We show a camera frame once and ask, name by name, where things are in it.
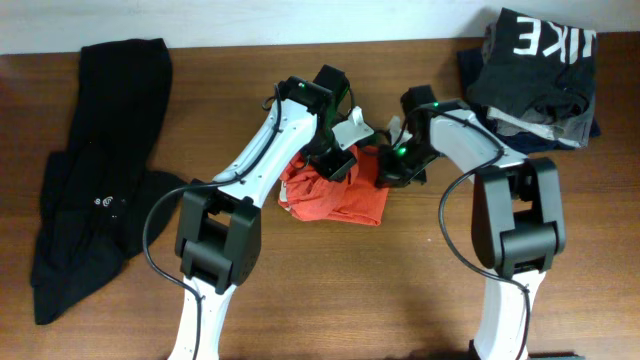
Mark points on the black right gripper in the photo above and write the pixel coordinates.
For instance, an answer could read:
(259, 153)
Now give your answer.
(389, 173)

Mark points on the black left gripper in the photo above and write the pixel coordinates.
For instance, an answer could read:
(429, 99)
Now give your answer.
(337, 165)

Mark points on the red orange t-shirt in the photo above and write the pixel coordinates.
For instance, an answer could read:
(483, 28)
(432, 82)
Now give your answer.
(307, 196)

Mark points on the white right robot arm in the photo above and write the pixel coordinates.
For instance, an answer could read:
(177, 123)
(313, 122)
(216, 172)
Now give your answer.
(517, 221)

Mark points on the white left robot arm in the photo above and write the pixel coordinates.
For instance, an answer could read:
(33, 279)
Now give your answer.
(219, 233)

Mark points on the navy blue folded garment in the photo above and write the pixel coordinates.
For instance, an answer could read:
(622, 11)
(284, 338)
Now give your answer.
(470, 64)

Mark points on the black Nike shirt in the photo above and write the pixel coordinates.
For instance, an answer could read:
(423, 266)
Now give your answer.
(539, 65)

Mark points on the grey folded garment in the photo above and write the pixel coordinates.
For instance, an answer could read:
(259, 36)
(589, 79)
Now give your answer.
(575, 130)

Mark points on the black garment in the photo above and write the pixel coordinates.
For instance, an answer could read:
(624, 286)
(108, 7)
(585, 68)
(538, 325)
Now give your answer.
(97, 193)

